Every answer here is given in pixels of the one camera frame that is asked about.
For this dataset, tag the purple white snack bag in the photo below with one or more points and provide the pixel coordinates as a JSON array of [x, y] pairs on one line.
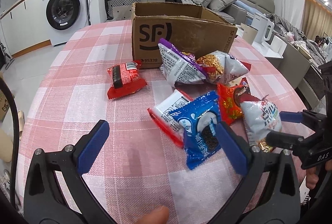
[[179, 68]]

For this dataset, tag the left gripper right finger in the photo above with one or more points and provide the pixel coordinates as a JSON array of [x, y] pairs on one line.
[[280, 198]]

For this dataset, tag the black patterned chair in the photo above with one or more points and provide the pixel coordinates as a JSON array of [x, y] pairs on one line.
[[118, 10]]

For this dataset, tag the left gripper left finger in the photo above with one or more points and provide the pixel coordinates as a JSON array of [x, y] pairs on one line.
[[44, 201]]

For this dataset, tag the blue cookie packet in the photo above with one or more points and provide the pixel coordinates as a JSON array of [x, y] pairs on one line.
[[199, 119]]

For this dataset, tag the red chocolate pie packet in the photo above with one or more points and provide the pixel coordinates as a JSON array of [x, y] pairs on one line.
[[229, 102]]

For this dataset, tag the white marble side table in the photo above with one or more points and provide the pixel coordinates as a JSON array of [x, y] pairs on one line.
[[275, 50]]

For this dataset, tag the white washing machine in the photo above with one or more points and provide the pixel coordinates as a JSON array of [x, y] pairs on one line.
[[63, 18]]

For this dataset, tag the right hand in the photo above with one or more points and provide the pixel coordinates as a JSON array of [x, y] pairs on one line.
[[312, 178]]

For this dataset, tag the small red snack packet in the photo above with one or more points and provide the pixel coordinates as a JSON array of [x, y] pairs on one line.
[[125, 79]]

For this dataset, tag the white electric kettle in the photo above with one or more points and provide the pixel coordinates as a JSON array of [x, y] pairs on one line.
[[264, 27]]

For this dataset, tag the white red noodle snack bag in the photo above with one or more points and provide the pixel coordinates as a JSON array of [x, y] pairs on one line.
[[260, 117]]

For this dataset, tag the white instruction snack packet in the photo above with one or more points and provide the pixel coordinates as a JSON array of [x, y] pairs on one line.
[[161, 115]]

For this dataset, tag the left hand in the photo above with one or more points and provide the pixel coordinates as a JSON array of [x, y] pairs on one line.
[[159, 215]]

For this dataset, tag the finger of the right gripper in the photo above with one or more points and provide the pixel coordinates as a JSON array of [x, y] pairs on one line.
[[287, 116], [283, 140]]

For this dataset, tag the brown cardboard SF box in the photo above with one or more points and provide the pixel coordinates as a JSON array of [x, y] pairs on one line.
[[190, 28]]

